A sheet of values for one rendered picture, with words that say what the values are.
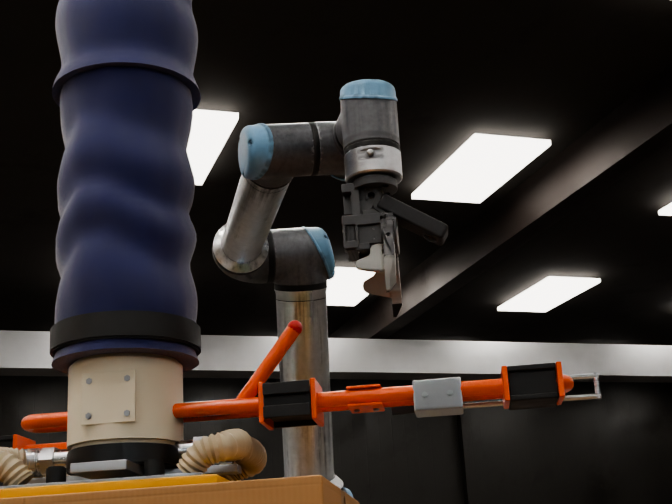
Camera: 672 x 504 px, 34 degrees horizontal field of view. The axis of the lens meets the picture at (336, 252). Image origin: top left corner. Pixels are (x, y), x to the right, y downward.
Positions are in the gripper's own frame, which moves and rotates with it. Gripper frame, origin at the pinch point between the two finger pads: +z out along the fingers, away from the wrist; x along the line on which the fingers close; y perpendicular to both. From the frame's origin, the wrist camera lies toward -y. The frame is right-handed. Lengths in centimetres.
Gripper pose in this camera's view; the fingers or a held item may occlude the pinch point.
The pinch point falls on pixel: (397, 305)
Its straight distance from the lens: 167.7
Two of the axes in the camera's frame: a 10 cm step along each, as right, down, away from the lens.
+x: -1.2, -3.0, -9.5
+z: 0.6, 9.5, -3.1
